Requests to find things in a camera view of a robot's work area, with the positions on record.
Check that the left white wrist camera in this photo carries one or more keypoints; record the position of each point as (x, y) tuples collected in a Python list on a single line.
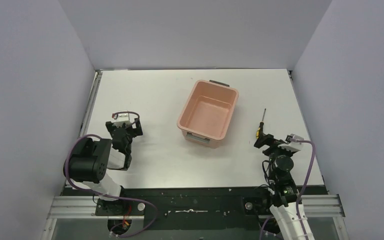
[(121, 118)]

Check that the pink plastic bin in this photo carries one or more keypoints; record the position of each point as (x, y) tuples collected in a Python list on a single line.
[(207, 113)]

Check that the aluminium rail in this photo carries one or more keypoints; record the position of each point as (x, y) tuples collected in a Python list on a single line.
[(90, 104), (83, 207)]

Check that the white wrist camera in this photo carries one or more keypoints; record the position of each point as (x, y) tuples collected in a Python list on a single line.
[(293, 143), (121, 118)]

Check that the yellow black screwdriver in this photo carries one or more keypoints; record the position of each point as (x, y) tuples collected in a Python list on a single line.
[(260, 130)]

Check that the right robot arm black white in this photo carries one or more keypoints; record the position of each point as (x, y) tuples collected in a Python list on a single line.
[(285, 202)]

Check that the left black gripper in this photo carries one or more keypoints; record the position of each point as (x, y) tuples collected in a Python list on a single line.
[(124, 131)]

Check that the aluminium left side rail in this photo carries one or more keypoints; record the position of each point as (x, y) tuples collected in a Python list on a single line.
[(90, 104)]

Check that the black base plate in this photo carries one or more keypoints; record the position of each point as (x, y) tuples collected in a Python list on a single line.
[(144, 214)]

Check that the aluminium front rail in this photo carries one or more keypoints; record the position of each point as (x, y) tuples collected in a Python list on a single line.
[(83, 207)]

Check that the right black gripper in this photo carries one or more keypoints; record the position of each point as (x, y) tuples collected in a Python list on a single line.
[(269, 142)]

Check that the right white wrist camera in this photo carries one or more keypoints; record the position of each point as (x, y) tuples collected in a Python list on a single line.
[(293, 143)]

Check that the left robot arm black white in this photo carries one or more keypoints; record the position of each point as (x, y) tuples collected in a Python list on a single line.
[(90, 160)]

